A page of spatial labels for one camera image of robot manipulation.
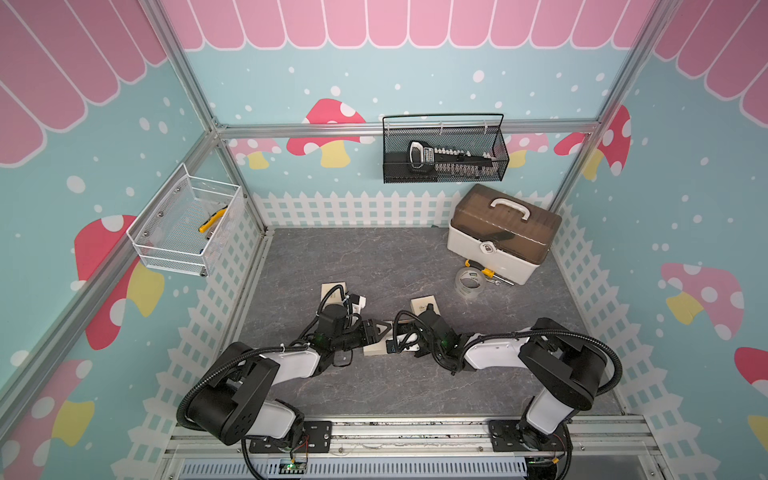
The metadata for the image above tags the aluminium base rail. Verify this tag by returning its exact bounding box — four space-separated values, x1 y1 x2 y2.
156 415 673 479

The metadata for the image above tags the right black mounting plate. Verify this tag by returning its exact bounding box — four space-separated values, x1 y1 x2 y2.
487 419 569 454

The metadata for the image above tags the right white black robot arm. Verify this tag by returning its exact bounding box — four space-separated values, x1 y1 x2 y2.
386 306 623 452

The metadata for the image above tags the clear tape roll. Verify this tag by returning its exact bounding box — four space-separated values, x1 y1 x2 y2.
455 267 487 301

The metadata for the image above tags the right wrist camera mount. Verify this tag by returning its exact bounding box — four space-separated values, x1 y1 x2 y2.
418 303 452 336

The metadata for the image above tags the white wire wall basket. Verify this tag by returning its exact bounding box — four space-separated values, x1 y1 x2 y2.
126 164 244 277

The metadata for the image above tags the yellow black utility knife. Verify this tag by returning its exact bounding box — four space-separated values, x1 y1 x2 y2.
198 207 228 234

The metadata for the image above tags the black socket bit set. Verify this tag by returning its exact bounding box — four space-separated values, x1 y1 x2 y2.
406 141 499 180

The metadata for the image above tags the brown lid white toolbox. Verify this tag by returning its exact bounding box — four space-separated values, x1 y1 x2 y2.
447 184 562 285

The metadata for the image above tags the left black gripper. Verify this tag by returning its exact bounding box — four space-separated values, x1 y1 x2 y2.
331 319 391 352

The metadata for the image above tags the cream tan-drawer jewelry box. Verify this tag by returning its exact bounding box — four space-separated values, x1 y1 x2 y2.
363 332 420 357

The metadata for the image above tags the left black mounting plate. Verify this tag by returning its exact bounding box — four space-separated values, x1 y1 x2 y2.
248 421 333 454

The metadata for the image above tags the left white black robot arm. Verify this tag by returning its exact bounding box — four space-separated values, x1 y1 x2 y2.
176 284 392 451

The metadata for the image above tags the black mounting plate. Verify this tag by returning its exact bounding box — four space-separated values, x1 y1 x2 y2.
487 419 569 454
248 421 333 454

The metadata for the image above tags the small green circuit board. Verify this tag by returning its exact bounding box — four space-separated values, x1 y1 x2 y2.
279 459 308 475

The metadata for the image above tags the black wire wall basket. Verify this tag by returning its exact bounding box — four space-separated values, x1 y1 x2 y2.
381 113 509 183

